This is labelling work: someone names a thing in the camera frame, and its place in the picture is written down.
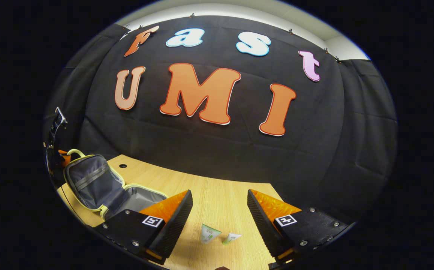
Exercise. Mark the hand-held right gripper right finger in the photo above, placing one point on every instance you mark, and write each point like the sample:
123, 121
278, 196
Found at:
262, 225

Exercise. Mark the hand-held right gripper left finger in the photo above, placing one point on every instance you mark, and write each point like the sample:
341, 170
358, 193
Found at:
175, 225

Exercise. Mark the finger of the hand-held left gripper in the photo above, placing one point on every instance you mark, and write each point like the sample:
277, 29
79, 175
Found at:
65, 157

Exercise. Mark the small white green-capped tube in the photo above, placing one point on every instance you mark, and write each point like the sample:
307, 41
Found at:
232, 238

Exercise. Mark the large white green cream tube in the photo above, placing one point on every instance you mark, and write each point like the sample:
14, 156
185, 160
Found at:
209, 233

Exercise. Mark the cream yellow suitcase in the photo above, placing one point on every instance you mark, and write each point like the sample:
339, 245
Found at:
93, 180

